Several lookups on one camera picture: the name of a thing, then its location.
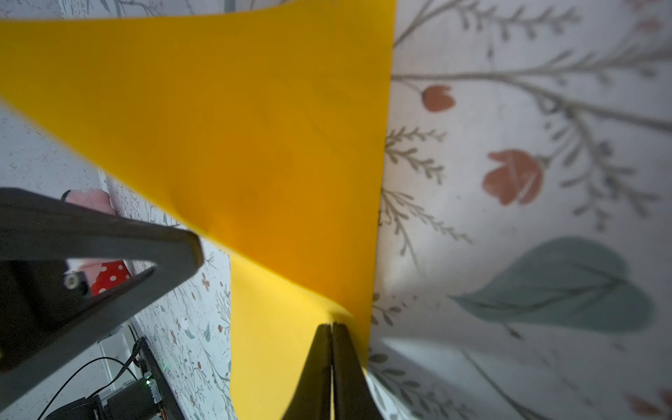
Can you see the pink doll red dotted dress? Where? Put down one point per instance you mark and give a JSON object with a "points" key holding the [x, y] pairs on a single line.
{"points": [[102, 275]]}

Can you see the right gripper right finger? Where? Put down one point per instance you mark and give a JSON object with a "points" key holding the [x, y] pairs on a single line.
{"points": [[332, 384]]}

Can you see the yellow square paper sheet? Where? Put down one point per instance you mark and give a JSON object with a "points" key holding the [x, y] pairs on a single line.
{"points": [[262, 131]]}

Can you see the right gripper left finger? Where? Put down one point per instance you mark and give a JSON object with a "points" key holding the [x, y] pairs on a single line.
{"points": [[70, 275]]}

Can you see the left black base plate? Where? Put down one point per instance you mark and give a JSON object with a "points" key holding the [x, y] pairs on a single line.
{"points": [[144, 397]]}

